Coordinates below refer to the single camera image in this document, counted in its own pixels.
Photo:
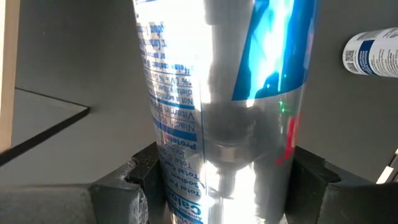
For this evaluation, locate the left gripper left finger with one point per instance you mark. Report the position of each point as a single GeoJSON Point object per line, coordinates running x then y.
{"type": "Point", "coordinates": [109, 205]}

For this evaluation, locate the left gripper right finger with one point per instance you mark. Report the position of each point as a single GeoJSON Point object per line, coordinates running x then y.
{"type": "Point", "coordinates": [342, 205]}

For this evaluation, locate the blue silver Red Bull can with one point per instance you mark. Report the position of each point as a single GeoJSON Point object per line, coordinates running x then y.
{"type": "Point", "coordinates": [224, 93]}

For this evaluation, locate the Celsius Arctic Vibe can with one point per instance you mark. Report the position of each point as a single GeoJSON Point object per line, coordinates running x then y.
{"type": "Point", "coordinates": [370, 53]}

